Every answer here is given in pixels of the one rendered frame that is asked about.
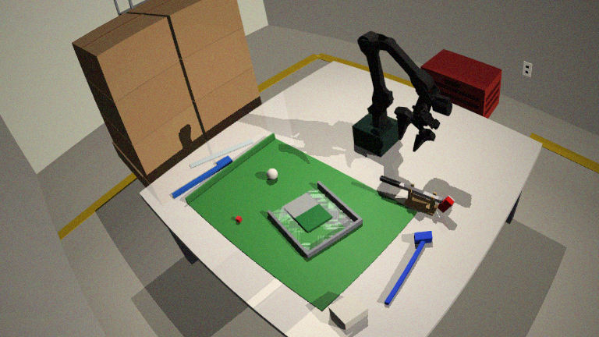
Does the beige rectangular block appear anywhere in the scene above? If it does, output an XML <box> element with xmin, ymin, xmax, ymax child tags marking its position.
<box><xmin>328</xmin><ymin>292</ymin><xmax>368</xmax><ymax>330</ymax></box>

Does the white golf ball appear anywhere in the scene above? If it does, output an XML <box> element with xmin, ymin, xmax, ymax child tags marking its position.
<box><xmin>266</xmin><ymin>168</ymin><xmax>278</xmax><ymax>180</ymax></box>

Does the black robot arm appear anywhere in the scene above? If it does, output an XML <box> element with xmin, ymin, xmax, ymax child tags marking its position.
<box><xmin>357</xmin><ymin>31</ymin><xmax>452</xmax><ymax>129</ymax></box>

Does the green putting mat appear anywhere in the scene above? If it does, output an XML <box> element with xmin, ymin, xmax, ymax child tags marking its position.
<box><xmin>188</xmin><ymin>138</ymin><xmax>417</xmax><ymax>311</ymax></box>

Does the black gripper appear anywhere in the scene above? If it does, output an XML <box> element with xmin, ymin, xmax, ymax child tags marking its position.
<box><xmin>394</xmin><ymin>103</ymin><xmax>436</xmax><ymax>152</ymax></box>

